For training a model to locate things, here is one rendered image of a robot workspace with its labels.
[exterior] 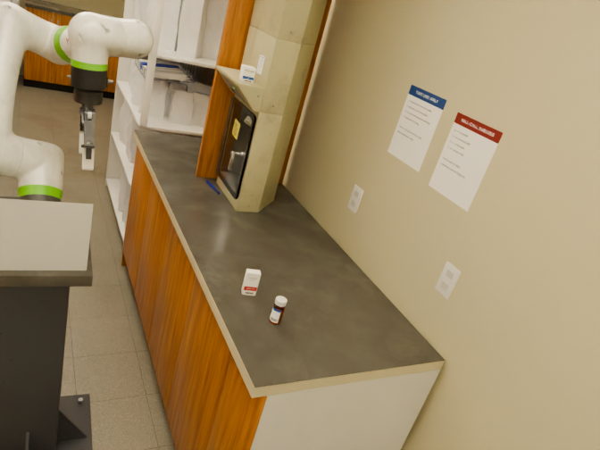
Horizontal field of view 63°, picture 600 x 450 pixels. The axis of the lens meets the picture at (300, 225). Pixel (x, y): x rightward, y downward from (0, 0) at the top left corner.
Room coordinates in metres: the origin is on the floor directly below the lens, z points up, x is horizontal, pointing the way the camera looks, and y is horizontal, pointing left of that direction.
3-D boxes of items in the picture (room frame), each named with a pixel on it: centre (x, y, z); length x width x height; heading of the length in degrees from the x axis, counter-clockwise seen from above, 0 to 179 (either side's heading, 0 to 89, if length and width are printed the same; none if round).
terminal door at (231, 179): (2.18, 0.39, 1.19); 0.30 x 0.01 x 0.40; 32
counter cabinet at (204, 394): (2.07, 0.24, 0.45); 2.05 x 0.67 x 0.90; 33
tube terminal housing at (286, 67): (2.25, 0.28, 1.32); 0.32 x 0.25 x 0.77; 33
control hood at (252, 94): (2.16, 0.43, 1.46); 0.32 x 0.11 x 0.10; 33
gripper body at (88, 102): (1.33, 0.67, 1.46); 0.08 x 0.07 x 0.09; 32
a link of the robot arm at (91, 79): (1.33, 0.67, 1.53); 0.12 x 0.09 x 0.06; 122
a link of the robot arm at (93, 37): (1.33, 0.67, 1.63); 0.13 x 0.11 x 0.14; 147
